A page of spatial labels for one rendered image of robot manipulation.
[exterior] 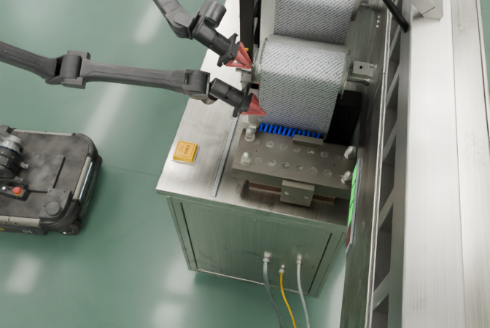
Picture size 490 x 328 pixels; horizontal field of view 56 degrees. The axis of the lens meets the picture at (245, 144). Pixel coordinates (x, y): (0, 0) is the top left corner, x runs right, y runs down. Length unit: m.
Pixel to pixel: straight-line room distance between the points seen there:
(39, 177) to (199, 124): 1.09
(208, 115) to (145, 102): 1.30
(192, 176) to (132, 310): 0.99
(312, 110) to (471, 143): 0.53
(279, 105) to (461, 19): 0.56
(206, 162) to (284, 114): 0.33
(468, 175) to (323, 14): 0.70
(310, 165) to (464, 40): 0.56
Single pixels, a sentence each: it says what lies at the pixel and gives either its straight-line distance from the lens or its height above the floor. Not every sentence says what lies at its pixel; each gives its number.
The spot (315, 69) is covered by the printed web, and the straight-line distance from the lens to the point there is 1.36.
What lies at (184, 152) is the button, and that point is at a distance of 1.62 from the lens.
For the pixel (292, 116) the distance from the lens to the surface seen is 1.50.
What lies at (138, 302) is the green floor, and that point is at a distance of 2.41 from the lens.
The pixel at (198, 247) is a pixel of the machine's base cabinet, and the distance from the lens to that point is 1.99.
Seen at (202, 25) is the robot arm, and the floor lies 1.37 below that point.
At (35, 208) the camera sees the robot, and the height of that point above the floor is 0.24.
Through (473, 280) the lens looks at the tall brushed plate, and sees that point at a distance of 0.97.
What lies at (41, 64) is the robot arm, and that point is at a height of 1.26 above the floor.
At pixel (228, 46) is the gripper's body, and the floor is 1.31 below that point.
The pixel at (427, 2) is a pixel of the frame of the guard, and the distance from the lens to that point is 1.00.
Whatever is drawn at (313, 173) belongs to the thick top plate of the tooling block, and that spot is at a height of 1.03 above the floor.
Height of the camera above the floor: 2.27
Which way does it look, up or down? 56 degrees down
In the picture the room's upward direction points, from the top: straight up
